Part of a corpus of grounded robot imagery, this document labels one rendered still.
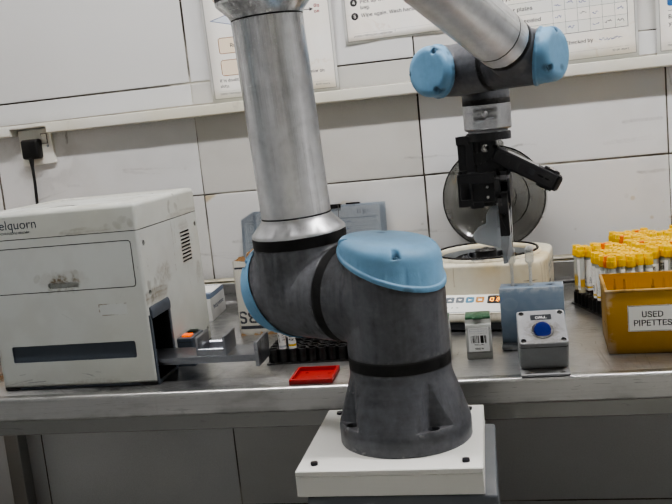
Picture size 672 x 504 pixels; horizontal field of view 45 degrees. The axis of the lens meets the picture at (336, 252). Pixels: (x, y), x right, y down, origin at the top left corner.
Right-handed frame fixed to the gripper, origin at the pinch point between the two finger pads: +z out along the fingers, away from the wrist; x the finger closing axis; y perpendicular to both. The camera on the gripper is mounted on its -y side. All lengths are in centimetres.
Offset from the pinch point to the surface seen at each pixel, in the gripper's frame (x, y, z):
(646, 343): 6.4, -19.7, 13.6
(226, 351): 15.4, 44.7, 10.7
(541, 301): 2.0, -4.5, 7.5
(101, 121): -38, 94, -30
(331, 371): 13.3, 28.1, 15.0
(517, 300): 2.0, -0.8, 7.2
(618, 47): -53, -21, -34
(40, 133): -40, 112, -29
